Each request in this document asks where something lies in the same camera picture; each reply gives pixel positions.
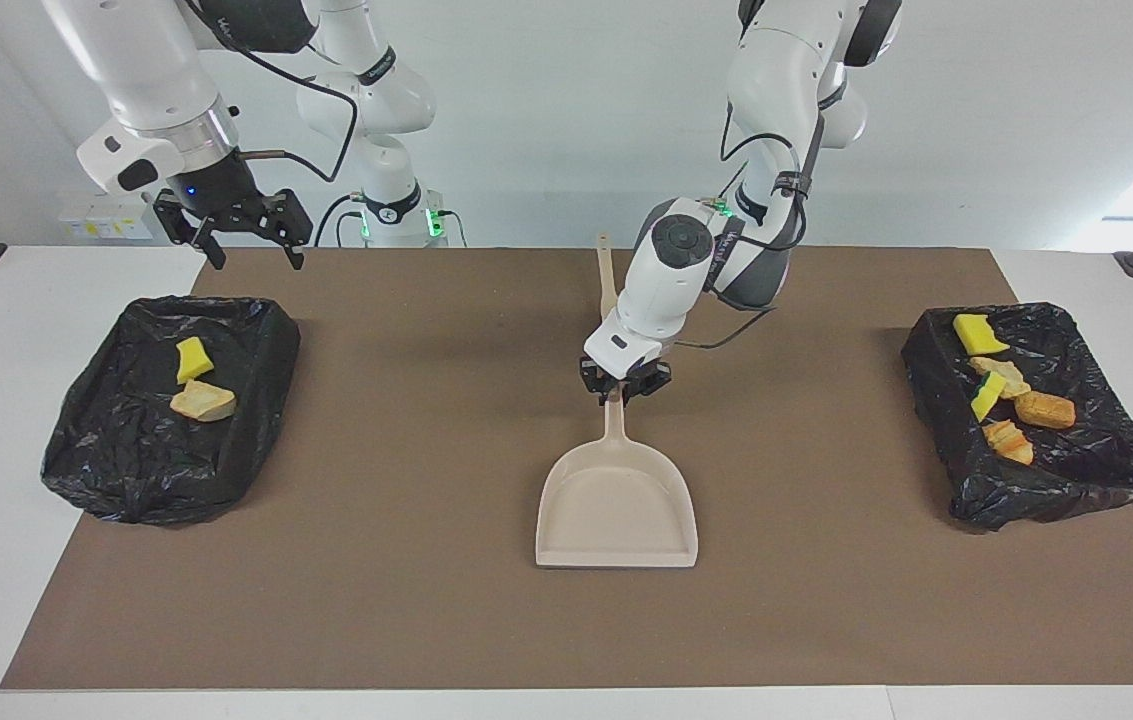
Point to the black bag lined bin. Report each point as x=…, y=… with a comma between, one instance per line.
x=1106, y=460
x=126, y=440

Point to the brown round bread roll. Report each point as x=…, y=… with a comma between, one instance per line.
x=1046, y=410

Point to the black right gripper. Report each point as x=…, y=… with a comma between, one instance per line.
x=221, y=195

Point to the white wall socket box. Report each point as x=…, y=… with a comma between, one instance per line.
x=91, y=215

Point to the green topped yellow sponge piece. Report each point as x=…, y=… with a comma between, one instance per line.
x=986, y=400

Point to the orange striped bread piece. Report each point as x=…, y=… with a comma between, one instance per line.
x=204, y=402

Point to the ridged pale bread piece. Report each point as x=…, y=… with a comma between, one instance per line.
x=1011, y=445

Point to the lumpy pale yellow bread chunk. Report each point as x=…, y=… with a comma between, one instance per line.
x=1008, y=375

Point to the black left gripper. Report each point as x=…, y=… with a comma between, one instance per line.
x=626, y=375

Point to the brown table mat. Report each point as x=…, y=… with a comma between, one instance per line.
x=426, y=620

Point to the beige brush with black bristles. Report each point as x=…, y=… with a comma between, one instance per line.
x=606, y=280

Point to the small yellow sponge wedge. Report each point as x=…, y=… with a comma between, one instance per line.
x=192, y=362

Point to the beige plastic dustpan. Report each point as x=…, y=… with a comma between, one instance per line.
x=616, y=510

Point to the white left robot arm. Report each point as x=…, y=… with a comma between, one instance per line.
x=671, y=280

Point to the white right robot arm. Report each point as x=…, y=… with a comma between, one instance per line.
x=146, y=70

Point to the yellow notched sponge piece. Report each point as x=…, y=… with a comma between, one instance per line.
x=976, y=335

